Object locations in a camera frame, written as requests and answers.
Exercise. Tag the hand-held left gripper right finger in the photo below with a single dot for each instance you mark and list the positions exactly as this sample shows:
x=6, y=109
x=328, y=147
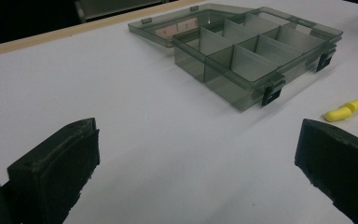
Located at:
x=338, y=158

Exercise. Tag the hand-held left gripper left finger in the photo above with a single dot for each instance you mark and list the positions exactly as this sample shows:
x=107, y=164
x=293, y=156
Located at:
x=52, y=168

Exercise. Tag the yellow earplug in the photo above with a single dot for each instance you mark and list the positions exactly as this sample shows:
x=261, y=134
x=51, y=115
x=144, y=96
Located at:
x=355, y=105
x=338, y=114

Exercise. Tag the grey transparent compartment box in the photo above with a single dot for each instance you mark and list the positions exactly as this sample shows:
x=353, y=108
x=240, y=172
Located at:
x=239, y=53

